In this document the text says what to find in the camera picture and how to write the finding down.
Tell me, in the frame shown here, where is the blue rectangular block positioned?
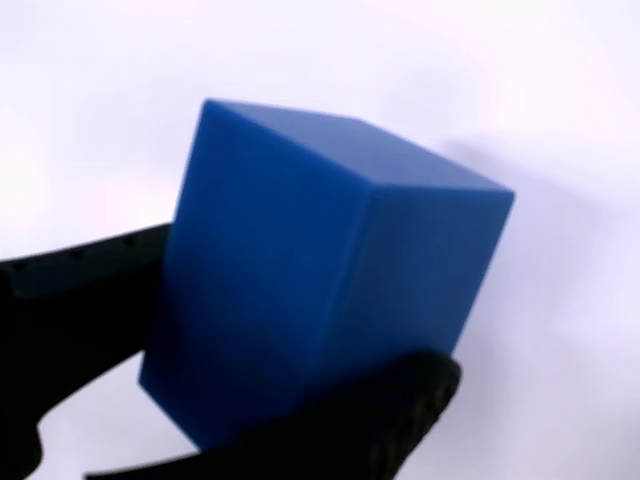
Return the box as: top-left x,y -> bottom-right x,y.
137,97 -> 517,447

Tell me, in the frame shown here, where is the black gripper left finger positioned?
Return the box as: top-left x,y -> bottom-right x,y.
0,223 -> 174,480

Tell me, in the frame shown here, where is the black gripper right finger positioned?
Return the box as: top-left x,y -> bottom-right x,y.
82,349 -> 464,480

